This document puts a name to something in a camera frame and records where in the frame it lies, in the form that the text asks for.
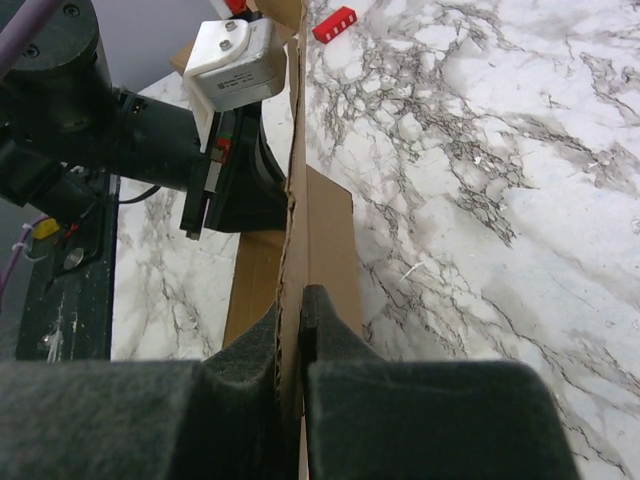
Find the black mounting rail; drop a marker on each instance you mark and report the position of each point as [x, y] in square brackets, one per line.
[68, 310]

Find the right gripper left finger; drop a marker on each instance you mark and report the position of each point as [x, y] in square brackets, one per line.
[212, 419]

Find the small cardboard piece left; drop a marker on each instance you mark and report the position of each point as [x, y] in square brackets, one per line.
[180, 59]

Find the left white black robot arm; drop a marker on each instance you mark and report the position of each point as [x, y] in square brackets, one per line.
[59, 110]

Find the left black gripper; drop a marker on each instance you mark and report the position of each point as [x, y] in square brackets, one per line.
[232, 185]

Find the cardboard box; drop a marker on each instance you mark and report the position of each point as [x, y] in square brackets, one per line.
[283, 279]

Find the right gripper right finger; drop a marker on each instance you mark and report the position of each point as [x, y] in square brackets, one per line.
[369, 418]

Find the small red block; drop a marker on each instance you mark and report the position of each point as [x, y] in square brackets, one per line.
[334, 24]

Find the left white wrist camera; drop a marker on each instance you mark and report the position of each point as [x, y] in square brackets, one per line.
[233, 63]

